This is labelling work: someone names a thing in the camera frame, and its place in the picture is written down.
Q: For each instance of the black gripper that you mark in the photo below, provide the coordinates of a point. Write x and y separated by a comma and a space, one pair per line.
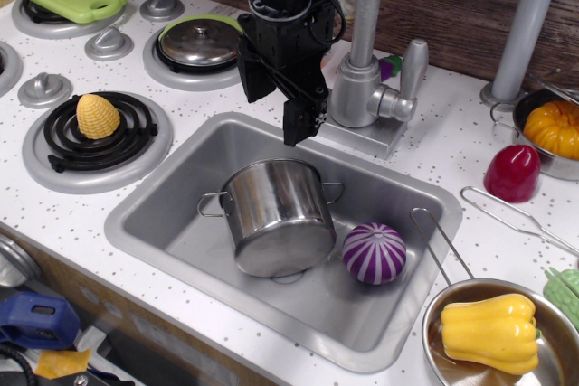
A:
287, 56

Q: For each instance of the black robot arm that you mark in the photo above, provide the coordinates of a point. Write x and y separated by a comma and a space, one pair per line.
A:
285, 10

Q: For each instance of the steel pot lid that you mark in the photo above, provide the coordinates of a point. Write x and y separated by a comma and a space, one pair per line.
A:
199, 42

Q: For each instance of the stainless steel pot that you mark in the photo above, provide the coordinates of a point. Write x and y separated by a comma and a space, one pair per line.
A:
278, 216

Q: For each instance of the grey sink basin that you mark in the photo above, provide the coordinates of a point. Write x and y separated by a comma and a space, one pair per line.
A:
293, 279

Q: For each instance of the steel pot at right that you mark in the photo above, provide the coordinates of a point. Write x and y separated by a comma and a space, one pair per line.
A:
552, 165

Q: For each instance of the back right stove burner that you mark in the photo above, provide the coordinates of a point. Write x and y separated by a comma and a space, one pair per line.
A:
176, 76

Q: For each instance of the silver toy faucet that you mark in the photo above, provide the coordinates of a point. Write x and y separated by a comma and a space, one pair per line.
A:
364, 113

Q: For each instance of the purple green toy eggplant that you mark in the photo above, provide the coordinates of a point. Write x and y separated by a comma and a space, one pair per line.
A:
390, 66

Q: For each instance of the grey stove knob back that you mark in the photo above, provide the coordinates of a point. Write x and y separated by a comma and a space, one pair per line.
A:
161, 10

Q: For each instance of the grey stove knob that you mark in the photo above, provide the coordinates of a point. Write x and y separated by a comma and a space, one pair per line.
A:
161, 10
109, 45
45, 90

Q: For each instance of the purple striped toy onion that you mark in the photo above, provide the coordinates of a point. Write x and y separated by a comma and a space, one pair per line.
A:
374, 253

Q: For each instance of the grey stove knob middle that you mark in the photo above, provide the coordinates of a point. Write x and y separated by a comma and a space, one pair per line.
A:
109, 45

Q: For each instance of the yellow toy corn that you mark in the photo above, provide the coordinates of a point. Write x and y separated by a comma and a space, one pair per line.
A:
96, 117

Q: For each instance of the black front stove burner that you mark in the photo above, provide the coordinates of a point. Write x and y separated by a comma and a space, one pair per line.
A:
58, 156

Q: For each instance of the grey stove knob front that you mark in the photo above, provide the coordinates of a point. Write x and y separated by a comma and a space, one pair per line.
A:
45, 90

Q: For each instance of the red toy pepper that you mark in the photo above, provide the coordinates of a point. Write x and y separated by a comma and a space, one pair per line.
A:
513, 174

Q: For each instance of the back left stove burner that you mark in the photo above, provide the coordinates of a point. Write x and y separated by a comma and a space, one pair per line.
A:
36, 21

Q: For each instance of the orange toy pumpkin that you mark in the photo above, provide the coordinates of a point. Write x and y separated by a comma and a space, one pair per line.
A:
554, 128

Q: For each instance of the grey vertical pole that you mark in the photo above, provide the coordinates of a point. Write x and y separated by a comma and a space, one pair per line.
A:
528, 22

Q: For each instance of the yellow toy bell pepper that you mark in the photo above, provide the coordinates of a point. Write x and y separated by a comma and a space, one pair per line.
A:
499, 332

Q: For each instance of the blue clamp tool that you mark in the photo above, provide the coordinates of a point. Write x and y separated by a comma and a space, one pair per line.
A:
36, 321

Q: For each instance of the green toy vegetable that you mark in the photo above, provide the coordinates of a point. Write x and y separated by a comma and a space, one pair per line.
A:
561, 289

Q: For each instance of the yellow tape piece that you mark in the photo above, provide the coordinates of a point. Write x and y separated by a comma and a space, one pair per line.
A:
53, 364

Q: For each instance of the wire utensil handle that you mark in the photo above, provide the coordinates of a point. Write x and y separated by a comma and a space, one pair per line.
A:
513, 217

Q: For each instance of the steel pan with long handle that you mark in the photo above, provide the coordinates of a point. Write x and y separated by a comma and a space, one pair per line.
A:
557, 344

